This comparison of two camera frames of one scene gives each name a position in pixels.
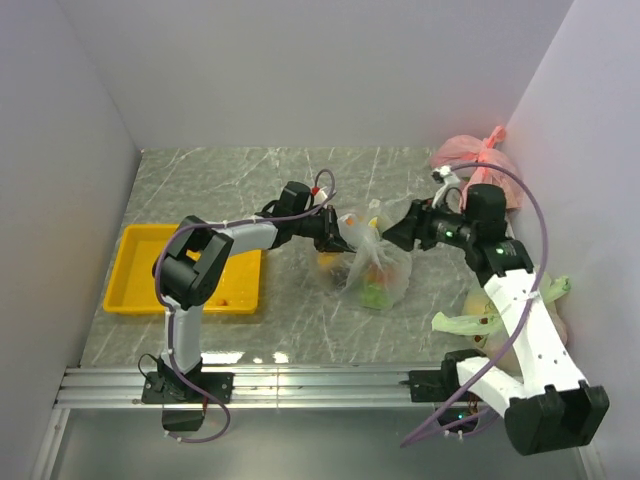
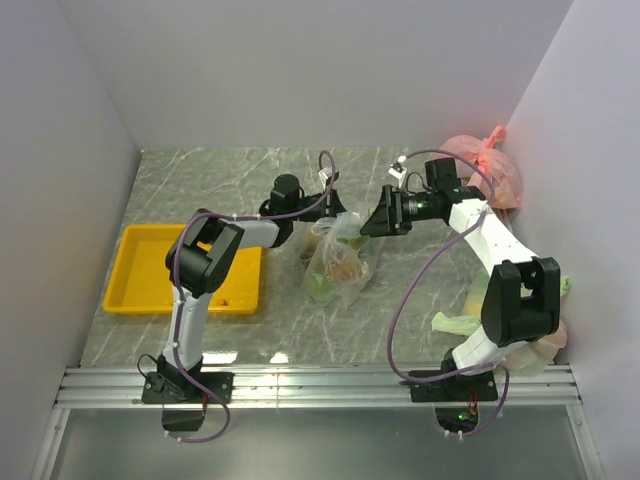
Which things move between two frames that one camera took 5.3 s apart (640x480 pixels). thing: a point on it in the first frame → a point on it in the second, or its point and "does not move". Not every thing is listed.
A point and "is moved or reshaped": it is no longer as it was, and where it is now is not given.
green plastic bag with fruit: [484, 321] does not move
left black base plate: [167, 388] does not move
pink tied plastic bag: [462, 149] does not move
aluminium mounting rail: [256, 388] does not move
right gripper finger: [407, 231] → [388, 219]
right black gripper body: [442, 227] → [418, 207]
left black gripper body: [314, 226] → [312, 214]
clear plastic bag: [377, 274] is moved or reshaped
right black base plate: [437, 386] does not move
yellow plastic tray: [132, 281] does not move
